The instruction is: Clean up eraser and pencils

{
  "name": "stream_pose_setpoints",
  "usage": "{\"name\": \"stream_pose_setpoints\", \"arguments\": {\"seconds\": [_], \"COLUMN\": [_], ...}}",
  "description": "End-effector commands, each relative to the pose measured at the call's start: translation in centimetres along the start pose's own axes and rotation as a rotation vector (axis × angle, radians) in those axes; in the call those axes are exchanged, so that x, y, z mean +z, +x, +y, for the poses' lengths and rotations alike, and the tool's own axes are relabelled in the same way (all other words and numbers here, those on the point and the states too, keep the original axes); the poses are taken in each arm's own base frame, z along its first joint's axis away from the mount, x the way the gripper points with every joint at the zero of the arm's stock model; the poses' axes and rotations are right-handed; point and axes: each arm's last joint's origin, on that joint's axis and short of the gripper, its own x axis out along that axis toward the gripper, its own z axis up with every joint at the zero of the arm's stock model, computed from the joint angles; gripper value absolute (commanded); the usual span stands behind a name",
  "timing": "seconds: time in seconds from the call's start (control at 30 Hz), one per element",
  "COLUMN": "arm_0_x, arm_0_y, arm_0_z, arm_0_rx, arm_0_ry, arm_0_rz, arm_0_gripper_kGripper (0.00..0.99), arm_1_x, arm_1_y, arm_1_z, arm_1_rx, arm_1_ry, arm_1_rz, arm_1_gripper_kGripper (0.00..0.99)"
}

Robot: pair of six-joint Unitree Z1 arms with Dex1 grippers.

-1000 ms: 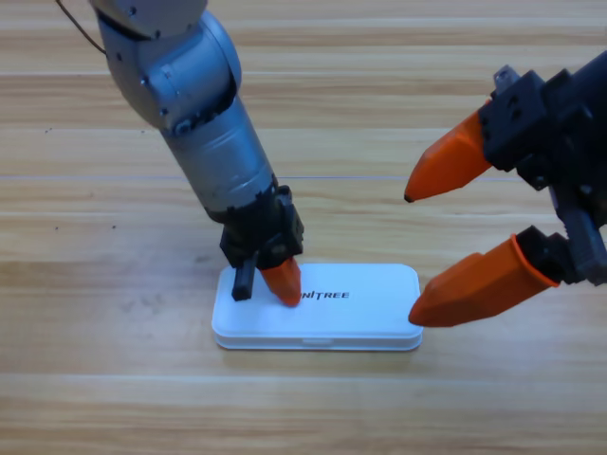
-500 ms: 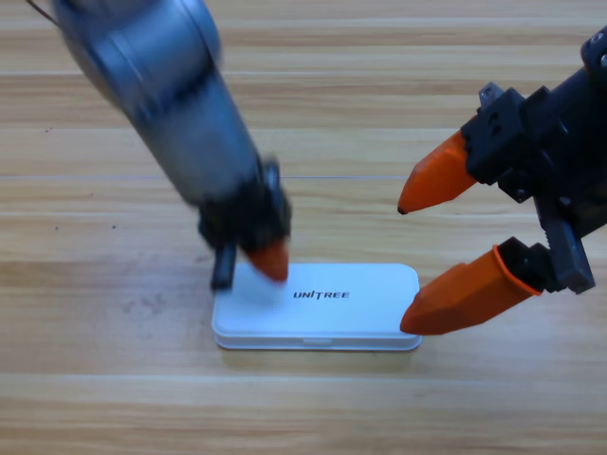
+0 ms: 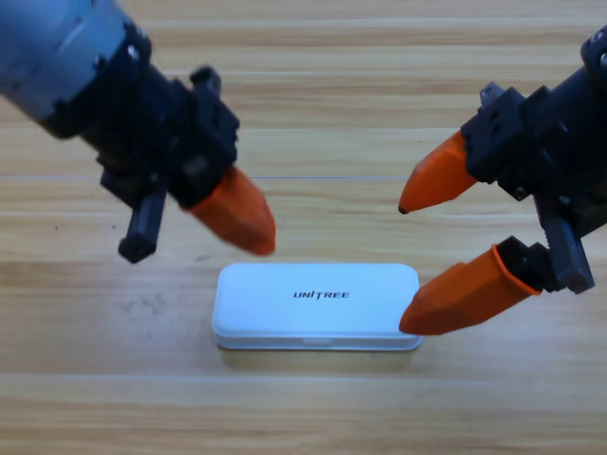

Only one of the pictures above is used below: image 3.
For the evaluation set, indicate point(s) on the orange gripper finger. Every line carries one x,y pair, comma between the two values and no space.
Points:
465,298

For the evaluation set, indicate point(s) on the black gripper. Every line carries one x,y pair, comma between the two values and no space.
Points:
189,137
545,142

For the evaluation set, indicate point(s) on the white Unitree pencil case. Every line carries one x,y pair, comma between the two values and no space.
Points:
284,313

